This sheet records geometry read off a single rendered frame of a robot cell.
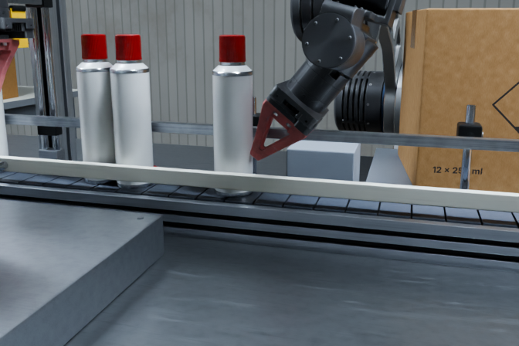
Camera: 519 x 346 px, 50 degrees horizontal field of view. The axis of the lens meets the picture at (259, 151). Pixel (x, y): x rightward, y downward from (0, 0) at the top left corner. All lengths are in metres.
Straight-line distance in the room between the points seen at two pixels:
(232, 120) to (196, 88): 3.04
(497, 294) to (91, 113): 0.54
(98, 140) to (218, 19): 2.88
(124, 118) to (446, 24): 0.47
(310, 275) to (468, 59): 0.40
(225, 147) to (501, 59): 0.41
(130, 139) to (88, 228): 0.17
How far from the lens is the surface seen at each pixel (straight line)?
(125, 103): 0.75
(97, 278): 0.55
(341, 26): 0.58
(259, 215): 0.68
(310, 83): 0.66
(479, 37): 0.86
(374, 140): 0.72
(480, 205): 0.67
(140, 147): 0.76
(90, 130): 0.79
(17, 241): 0.63
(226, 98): 0.69
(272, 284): 0.60
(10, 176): 0.89
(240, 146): 0.70
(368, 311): 0.56
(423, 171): 0.87
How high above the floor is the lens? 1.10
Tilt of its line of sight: 13 degrees down
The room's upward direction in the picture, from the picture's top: straight up
